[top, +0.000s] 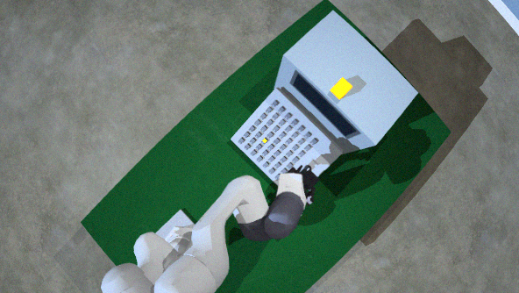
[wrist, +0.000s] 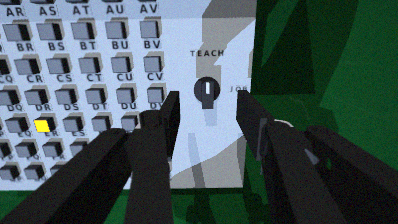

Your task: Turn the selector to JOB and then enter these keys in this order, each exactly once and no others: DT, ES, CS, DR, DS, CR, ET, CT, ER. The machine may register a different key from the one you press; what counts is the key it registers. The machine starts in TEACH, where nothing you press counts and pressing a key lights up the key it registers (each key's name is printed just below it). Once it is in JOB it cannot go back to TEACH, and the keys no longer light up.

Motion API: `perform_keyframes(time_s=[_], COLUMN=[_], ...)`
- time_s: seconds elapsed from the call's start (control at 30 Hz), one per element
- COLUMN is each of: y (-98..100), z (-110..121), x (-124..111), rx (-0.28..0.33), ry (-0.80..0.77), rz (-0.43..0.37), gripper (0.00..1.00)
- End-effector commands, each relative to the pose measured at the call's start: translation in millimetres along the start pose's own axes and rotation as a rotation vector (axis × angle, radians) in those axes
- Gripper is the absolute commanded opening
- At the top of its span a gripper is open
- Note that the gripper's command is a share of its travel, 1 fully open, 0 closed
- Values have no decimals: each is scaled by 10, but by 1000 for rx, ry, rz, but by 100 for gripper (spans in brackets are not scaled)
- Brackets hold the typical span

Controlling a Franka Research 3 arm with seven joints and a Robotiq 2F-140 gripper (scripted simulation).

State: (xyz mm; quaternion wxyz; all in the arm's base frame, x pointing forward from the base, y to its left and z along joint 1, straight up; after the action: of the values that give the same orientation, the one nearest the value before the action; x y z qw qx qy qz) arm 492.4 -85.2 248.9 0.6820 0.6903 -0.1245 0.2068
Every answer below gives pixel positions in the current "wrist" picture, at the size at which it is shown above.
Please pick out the light blue keypad machine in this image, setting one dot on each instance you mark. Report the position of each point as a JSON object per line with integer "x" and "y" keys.
{"x": 52, "y": 52}

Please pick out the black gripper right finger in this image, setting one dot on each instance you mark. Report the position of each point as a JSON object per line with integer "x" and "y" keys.
{"x": 363, "y": 187}

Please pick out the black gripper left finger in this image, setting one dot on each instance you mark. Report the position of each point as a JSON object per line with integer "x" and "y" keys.
{"x": 85, "y": 189}

